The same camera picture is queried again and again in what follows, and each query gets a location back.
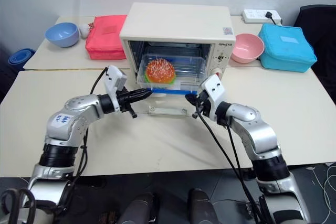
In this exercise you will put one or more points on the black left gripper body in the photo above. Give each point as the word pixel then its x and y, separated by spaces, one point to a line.
pixel 123 99

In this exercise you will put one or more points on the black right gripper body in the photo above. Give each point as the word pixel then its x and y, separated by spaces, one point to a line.
pixel 202 104

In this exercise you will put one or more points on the glass toaster oven door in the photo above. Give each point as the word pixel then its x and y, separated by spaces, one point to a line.
pixel 168 102

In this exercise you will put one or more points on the clear plastic food container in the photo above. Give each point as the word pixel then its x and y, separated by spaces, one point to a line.
pixel 189 72

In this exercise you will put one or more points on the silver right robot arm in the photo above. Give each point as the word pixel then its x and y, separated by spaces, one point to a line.
pixel 252 127

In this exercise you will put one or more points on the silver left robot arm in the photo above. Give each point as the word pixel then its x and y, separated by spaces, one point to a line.
pixel 78 119

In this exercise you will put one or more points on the white oven timer knob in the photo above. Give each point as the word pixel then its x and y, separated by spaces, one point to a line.
pixel 217 73

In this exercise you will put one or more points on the small oven temperature knob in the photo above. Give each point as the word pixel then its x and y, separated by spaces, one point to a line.
pixel 220 58

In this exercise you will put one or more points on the square oven sticker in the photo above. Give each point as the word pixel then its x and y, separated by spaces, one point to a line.
pixel 228 31

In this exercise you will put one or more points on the cream toaster oven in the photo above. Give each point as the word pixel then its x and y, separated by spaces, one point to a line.
pixel 173 22

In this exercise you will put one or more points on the toy burger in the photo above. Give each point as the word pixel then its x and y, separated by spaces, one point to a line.
pixel 160 70

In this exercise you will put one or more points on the red fabric lunch bag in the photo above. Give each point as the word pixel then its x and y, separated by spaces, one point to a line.
pixel 105 37

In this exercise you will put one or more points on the pink bowl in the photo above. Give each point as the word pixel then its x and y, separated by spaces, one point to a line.
pixel 246 48

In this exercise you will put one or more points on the small white toy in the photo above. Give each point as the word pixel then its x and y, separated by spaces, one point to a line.
pixel 84 30

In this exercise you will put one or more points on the blue bowl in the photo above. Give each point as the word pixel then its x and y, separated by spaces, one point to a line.
pixel 62 35

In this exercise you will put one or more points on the white power strip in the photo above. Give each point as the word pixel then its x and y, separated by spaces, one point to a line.
pixel 253 15

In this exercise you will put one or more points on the dark rounded shape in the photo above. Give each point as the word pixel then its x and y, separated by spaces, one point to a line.
pixel 140 208
pixel 203 205

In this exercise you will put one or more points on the cyan fabric lunch bag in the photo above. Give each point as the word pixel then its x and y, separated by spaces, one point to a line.
pixel 287 48

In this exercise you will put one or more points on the black chair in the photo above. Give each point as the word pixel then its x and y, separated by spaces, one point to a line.
pixel 320 32

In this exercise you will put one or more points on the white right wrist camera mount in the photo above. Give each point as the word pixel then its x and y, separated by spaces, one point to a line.
pixel 214 87

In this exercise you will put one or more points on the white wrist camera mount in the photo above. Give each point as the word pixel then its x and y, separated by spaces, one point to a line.
pixel 115 77
pixel 214 87

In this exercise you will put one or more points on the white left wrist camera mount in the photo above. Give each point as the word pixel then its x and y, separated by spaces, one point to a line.
pixel 115 77

